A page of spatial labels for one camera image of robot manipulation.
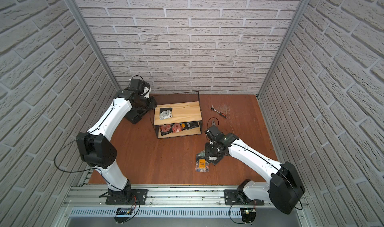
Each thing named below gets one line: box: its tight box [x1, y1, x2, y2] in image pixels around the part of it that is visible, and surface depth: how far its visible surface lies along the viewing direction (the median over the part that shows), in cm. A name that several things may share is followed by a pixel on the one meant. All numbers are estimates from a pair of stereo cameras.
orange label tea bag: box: [195, 159, 210, 172], surface depth 85 cm
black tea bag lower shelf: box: [179, 121, 199, 130], surface depth 101 cm
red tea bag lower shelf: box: [159, 123, 172, 133], surface depth 99 cm
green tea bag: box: [196, 149, 206, 160], surface depth 89 cm
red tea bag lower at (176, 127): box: [172, 123, 182, 134], surface depth 99 cm
